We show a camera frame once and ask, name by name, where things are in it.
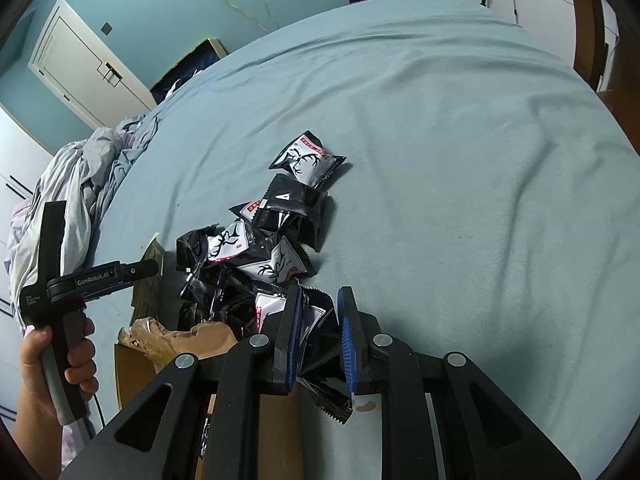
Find person left hand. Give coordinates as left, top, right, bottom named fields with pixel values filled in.
left=18, top=318, right=99, bottom=419

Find brown cardboard box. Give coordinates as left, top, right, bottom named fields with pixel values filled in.
left=114, top=231, right=306, bottom=480

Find crumpled grey duvet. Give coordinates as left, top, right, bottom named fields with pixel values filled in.
left=3, top=114, right=160, bottom=335

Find teal bed sheet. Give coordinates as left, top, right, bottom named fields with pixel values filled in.
left=93, top=0, right=639, bottom=479

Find top deer snack packet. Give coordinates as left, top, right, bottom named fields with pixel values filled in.
left=269, top=130, right=346, bottom=190

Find white door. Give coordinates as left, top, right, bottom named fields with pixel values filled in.
left=28, top=0, right=156, bottom=129

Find dark framed picture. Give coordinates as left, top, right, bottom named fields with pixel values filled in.
left=151, top=38, right=228, bottom=104

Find brown wooden chair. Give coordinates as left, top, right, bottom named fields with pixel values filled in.
left=573, top=0, right=639, bottom=148

